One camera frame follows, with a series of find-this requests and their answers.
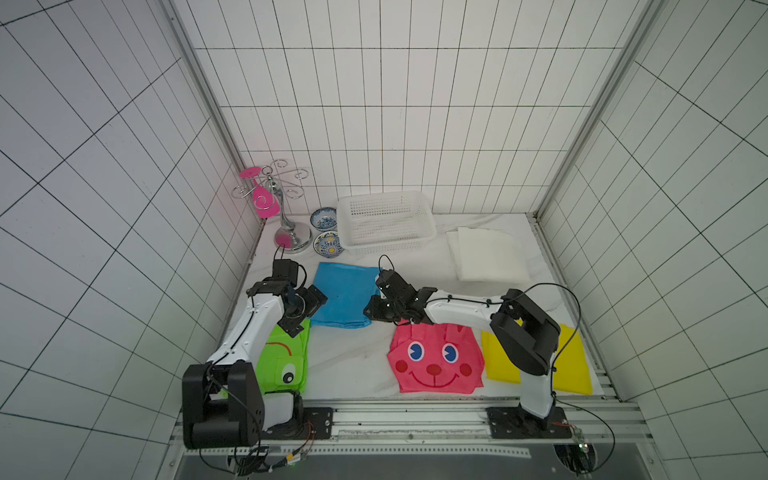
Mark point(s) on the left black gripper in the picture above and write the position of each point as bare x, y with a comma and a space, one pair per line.
289, 324

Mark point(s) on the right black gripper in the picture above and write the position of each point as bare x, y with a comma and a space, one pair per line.
380, 306

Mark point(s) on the blue raincoat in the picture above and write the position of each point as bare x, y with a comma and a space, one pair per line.
348, 289

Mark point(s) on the pink bunny raincoat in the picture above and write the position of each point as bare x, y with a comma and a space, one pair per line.
436, 359

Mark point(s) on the white plastic basket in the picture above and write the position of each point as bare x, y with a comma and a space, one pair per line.
385, 222

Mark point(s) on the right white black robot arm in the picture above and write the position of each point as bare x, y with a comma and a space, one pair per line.
527, 334

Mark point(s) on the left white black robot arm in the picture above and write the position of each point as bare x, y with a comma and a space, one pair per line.
223, 405

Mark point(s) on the green frog folded raincoat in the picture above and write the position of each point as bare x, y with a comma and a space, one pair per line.
283, 364

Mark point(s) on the white folded raincoat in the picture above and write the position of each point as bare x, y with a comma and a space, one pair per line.
485, 255

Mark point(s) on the yellow folded raincoat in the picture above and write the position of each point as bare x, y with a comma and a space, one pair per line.
572, 375

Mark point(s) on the blue white bowl lower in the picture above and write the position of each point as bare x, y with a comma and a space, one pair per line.
327, 244

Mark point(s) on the blue white bowl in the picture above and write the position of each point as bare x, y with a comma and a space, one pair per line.
324, 219
327, 244

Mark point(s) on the silver glass holder stand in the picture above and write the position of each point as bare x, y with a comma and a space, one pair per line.
284, 182

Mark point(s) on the blue white bowl upper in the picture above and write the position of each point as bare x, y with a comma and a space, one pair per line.
324, 219

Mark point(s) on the pink wine glass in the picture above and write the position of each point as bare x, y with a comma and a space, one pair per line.
262, 198

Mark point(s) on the left base wiring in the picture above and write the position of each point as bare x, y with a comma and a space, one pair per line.
264, 459

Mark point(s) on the base wiring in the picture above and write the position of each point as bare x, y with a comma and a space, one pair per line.
264, 459
585, 447

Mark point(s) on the right base wiring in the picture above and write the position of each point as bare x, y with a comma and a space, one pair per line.
585, 447

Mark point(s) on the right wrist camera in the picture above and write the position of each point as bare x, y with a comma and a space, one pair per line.
385, 278

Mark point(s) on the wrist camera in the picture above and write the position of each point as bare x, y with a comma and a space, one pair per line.
285, 269
385, 278

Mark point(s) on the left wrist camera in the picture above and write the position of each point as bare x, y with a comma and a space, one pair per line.
285, 269

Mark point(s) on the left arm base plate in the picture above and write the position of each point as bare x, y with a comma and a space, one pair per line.
314, 422

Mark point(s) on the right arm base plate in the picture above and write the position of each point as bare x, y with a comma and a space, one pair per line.
514, 423

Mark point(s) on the aluminium mounting rail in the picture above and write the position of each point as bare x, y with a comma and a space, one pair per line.
593, 419

